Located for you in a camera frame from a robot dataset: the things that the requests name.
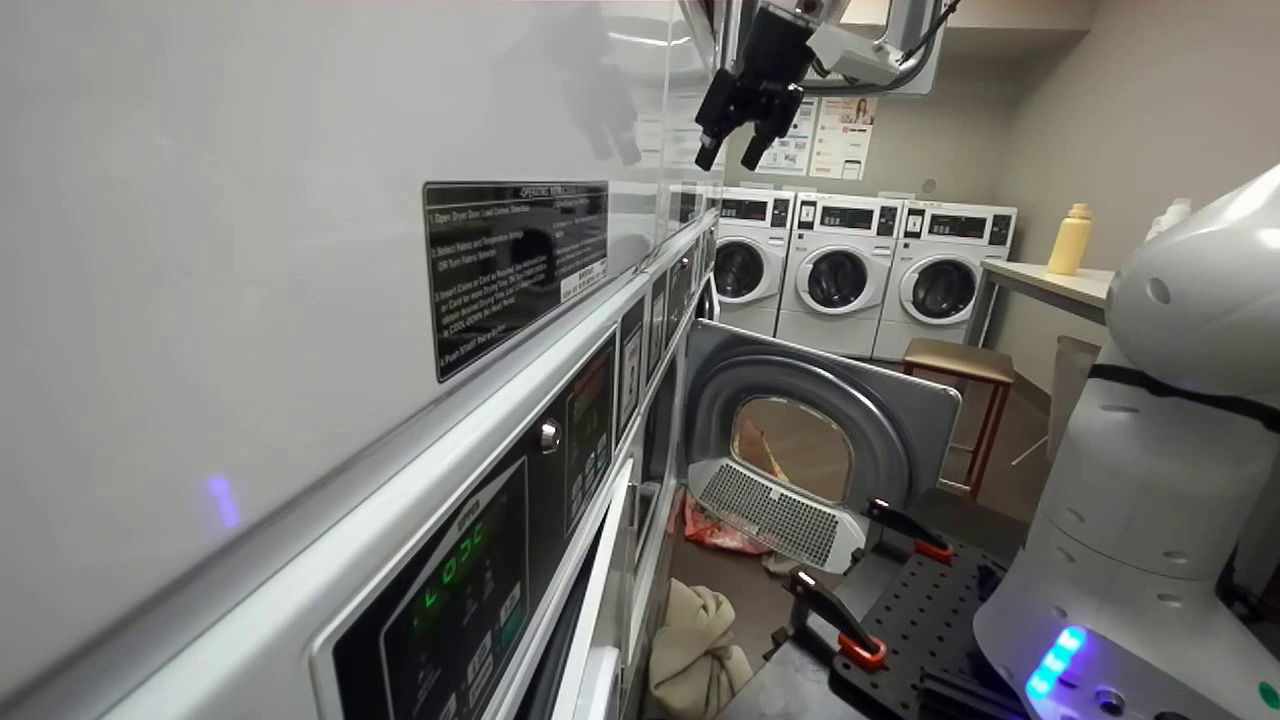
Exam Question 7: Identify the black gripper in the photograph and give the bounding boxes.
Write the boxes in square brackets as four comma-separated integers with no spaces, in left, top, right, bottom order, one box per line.
[686,0,824,175]

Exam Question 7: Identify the white front-load washing machine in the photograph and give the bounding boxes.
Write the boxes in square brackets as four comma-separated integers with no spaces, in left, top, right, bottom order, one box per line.
[776,192,904,361]
[701,182,801,338]
[873,194,1024,366]

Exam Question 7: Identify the black instruction label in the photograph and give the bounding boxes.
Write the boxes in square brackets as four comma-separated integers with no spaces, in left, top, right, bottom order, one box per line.
[418,175,612,387]

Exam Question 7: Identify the grey round dryer door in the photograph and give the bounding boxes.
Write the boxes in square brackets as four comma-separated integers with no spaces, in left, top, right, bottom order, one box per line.
[684,321,968,537]

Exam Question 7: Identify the small wooden stool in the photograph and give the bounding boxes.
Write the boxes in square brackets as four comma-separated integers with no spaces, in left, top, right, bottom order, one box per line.
[901,335,1019,499]

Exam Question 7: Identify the yellow plastic bottle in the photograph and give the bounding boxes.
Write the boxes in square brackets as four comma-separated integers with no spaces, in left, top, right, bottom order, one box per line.
[1043,199,1100,280]

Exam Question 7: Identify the white lint filter screen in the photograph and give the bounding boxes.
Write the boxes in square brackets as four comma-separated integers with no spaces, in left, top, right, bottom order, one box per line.
[684,450,873,581]

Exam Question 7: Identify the red bag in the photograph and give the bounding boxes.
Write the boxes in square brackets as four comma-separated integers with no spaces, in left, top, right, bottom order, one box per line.
[677,492,776,564]

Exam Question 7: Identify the white narrow dryer door edge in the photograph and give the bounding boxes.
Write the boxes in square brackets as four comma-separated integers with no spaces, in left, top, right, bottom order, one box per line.
[546,457,648,720]

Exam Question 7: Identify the beige cloth bag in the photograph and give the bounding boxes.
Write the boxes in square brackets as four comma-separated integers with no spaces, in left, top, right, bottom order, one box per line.
[644,577,759,720]

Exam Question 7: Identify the black dryer control panel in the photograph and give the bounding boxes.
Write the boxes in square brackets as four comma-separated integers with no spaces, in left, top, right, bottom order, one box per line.
[308,333,625,720]

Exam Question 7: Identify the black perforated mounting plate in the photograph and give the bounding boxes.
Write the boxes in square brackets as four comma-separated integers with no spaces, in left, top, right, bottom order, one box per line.
[821,541,1032,720]

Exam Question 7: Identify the large white stacked dryer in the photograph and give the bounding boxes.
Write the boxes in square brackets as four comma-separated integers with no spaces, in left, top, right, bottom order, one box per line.
[0,0,731,720]

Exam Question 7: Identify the white wall notice poster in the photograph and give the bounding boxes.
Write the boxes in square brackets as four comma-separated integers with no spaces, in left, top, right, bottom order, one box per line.
[753,92,821,182]

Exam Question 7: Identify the white and red wall poster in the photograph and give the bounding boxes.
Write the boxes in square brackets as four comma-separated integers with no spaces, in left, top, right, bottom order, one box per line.
[809,92,880,182]

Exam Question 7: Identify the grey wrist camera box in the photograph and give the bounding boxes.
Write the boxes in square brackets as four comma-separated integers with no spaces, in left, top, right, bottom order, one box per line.
[802,14,891,88]

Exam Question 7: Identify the beige wall counter shelf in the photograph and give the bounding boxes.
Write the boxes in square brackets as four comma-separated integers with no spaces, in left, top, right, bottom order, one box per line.
[982,256,1119,323]

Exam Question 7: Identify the black clamp with orange handle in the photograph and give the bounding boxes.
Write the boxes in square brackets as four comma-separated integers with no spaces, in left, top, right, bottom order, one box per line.
[785,569,897,675]
[861,494,961,569]

